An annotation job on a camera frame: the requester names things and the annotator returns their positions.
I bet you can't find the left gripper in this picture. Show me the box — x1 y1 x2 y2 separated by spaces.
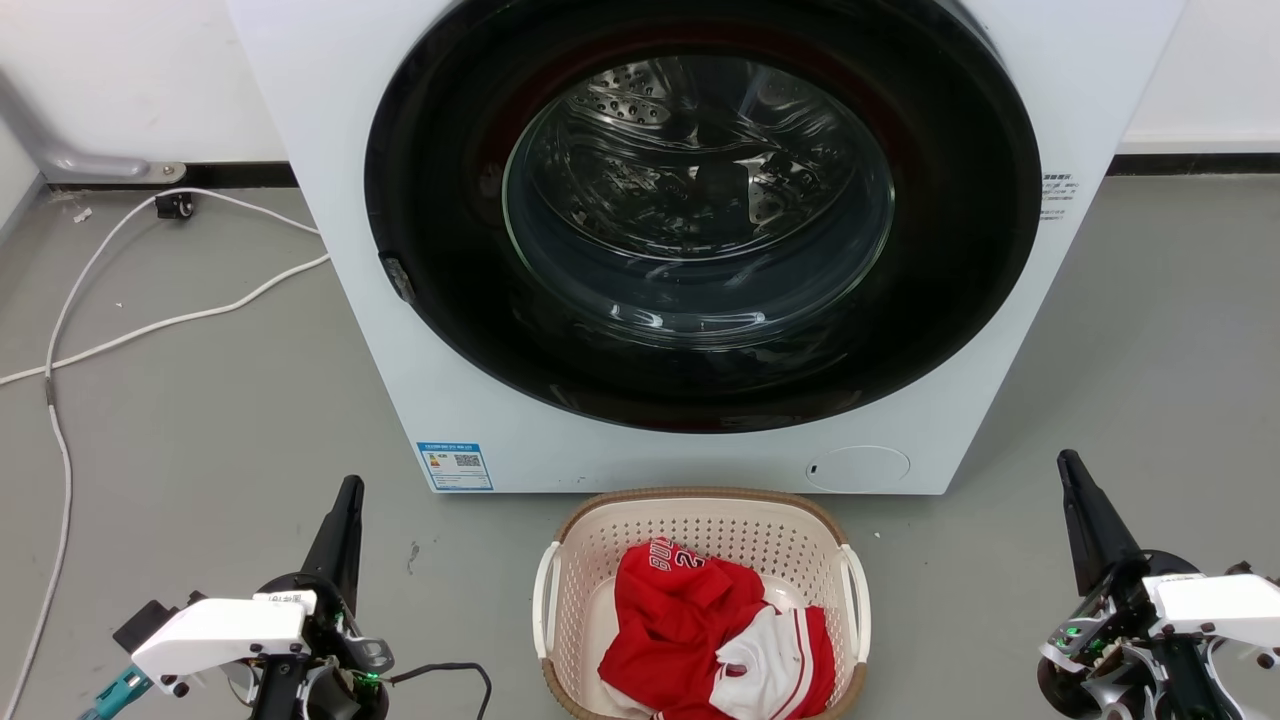
245 476 395 720

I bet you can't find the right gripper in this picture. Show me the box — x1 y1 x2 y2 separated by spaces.
1037 450 1280 720

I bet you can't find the beige plastic laundry basket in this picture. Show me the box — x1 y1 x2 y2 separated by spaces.
532 488 872 720

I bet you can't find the blue energy label sticker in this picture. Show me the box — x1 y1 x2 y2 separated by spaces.
417 442 494 492

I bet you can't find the round white filter cover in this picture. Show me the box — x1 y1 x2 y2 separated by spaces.
806 446 911 492

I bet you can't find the round black washer door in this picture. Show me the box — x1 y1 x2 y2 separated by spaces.
364 0 1043 434

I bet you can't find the teal connector plug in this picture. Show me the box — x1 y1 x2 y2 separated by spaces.
78 665 154 720

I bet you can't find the red and white jersey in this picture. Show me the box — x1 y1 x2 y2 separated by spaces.
598 540 837 720

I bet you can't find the white front-load washing machine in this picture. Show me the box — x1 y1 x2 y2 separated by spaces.
225 0 1188 496

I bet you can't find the grey drain pipe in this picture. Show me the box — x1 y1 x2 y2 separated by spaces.
0 70 188 185

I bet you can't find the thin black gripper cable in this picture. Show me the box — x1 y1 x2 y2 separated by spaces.
386 662 493 720

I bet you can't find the long white power cable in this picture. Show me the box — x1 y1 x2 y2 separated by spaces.
0 187 322 720

